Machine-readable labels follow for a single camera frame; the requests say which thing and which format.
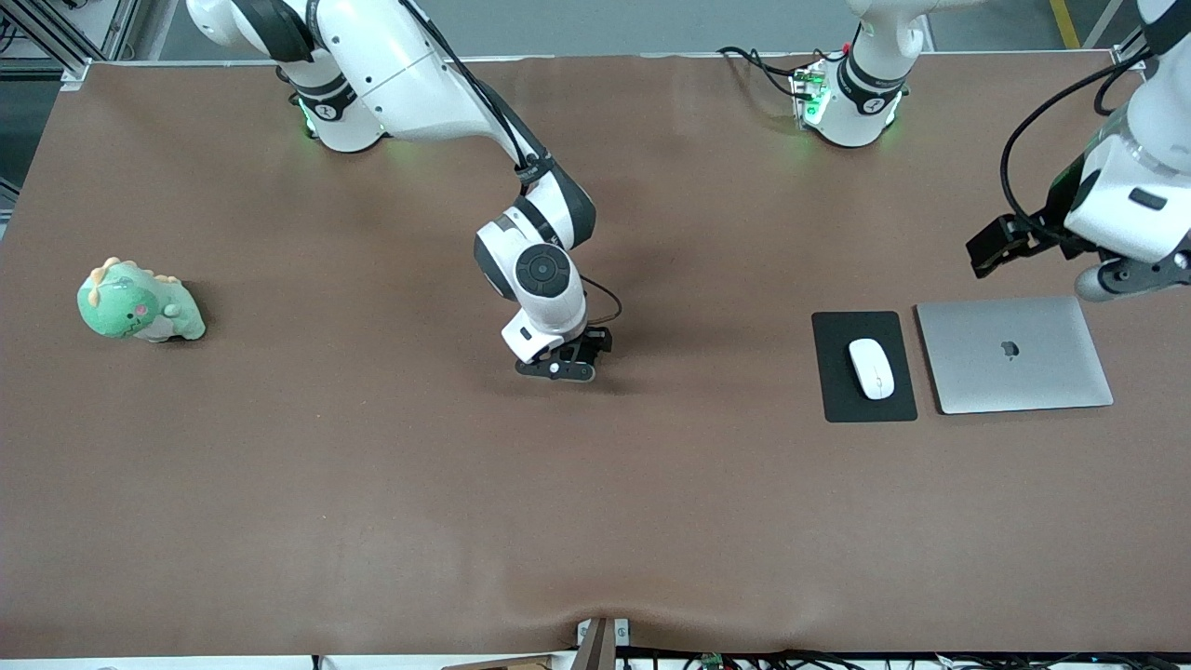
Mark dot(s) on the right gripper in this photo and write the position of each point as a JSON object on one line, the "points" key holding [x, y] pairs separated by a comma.
{"points": [[592, 341]]}

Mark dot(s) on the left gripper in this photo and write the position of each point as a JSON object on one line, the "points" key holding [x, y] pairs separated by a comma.
{"points": [[1059, 207]]}

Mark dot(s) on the white computer mouse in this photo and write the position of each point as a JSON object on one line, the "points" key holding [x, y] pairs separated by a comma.
{"points": [[871, 368]]}

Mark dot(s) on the lit arm base connector box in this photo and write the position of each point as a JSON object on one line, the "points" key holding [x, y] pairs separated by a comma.
{"points": [[808, 93]]}

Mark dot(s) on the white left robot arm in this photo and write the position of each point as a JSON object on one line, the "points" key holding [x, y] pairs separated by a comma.
{"points": [[870, 84]]}

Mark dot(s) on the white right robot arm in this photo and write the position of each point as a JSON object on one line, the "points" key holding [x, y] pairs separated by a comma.
{"points": [[409, 74]]}

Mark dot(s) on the black mouse pad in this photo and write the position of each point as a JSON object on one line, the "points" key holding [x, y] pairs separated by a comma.
{"points": [[833, 391]]}

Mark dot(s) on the silver laptop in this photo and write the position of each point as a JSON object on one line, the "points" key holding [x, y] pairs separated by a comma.
{"points": [[1014, 372]]}

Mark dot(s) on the brown table cover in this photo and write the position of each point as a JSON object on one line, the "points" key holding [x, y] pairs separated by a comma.
{"points": [[465, 465]]}

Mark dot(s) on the green dinosaur plush toy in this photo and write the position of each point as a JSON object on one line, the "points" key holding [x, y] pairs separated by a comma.
{"points": [[126, 307]]}

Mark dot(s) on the metal bracket with brown post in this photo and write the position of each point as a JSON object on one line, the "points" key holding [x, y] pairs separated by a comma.
{"points": [[595, 647]]}

